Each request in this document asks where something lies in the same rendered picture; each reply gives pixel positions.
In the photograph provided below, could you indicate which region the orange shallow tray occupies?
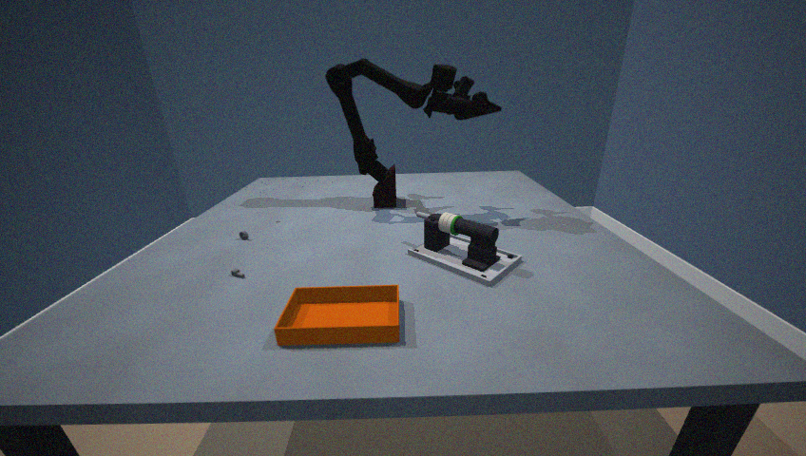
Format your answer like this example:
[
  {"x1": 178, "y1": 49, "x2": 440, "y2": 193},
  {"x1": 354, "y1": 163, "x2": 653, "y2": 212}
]
[{"x1": 275, "y1": 285, "x2": 399, "y2": 346}]

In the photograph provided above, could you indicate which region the green ring spacer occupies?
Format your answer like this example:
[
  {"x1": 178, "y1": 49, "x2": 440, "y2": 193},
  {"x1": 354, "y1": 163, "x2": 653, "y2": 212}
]
[{"x1": 451, "y1": 216, "x2": 462, "y2": 236}]

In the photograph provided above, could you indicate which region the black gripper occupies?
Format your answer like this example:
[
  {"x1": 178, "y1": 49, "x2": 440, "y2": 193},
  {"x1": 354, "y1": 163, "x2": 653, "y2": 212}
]
[{"x1": 447, "y1": 92, "x2": 502, "y2": 120}]

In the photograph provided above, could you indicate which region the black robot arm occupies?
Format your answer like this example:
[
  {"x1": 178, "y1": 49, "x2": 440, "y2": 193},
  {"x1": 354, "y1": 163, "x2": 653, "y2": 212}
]
[{"x1": 325, "y1": 58, "x2": 474, "y2": 185}]

